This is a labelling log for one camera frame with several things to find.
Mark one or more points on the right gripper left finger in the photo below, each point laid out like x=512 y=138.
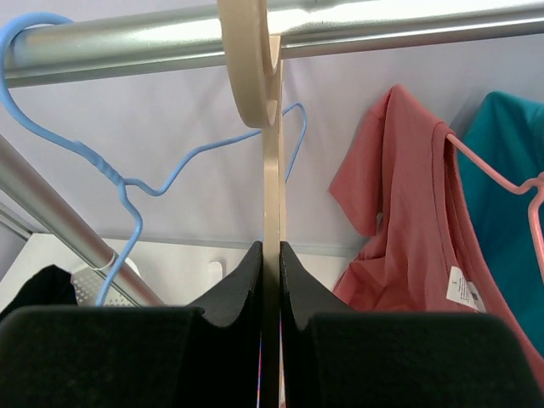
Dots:
x=205 y=354

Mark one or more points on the pink wire hanger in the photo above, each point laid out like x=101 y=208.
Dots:
x=533 y=211

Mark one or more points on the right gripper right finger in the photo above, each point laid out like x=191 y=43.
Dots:
x=335 y=356

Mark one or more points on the teal t shirt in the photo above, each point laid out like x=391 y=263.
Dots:
x=507 y=133

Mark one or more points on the pink t shirt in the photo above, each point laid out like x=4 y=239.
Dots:
x=400 y=188

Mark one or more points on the beige wooden hanger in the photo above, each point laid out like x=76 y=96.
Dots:
x=253 y=60

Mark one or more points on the metal clothes rack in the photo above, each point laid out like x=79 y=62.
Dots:
x=145 y=89

